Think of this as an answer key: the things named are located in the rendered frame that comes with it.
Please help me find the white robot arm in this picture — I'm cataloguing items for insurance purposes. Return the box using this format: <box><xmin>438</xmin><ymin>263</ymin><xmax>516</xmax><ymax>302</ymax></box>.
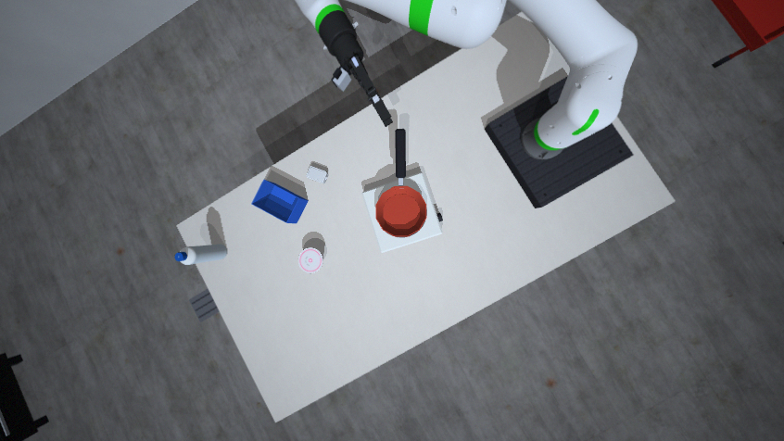
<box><xmin>295</xmin><ymin>0</ymin><xmax>638</xmax><ymax>160</ymax></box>

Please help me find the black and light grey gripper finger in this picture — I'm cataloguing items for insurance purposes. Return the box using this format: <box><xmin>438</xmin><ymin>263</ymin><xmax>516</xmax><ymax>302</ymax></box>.
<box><xmin>349</xmin><ymin>55</ymin><xmax>391</xmax><ymax>121</ymax></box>
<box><xmin>359</xmin><ymin>82</ymin><xmax>393</xmax><ymax>126</ymax></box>

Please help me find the white bottle with blue cap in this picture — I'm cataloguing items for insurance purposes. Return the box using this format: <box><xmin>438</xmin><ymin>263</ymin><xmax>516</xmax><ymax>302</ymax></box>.
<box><xmin>175</xmin><ymin>244</ymin><xmax>227</xmax><ymax>265</ymax></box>

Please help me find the white yogurt cup with pink stripes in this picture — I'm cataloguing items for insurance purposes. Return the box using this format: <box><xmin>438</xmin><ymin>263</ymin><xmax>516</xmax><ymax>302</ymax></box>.
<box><xmin>298</xmin><ymin>247</ymin><xmax>323</xmax><ymax>273</ymax></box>

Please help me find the dark blue open bin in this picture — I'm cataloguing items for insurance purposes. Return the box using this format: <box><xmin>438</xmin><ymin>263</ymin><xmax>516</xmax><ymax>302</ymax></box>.
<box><xmin>251</xmin><ymin>180</ymin><xmax>308</xmax><ymax>223</ymax></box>

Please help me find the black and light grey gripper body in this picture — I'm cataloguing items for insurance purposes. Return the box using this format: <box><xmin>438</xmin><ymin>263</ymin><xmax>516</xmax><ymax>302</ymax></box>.
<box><xmin>333</xmin><ymin>33</ymin><xmax>363</xmax><ymax>69</ymax></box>

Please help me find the red frying pan with black handle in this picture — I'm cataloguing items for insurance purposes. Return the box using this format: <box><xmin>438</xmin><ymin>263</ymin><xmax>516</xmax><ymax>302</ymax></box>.
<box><xmin>376</xmin><ymin>139</ymin><xmax>426</xmax><ymax>237</ymax></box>

